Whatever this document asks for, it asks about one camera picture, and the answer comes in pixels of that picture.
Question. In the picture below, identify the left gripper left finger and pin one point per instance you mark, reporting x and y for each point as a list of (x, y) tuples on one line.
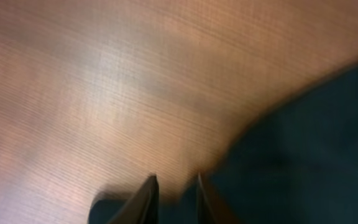
[(142, 207)]

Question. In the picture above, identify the black t-shirt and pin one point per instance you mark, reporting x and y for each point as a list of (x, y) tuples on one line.
[(298, 164)]

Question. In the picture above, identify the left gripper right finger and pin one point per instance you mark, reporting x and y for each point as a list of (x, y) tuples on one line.
[(211, 207)]

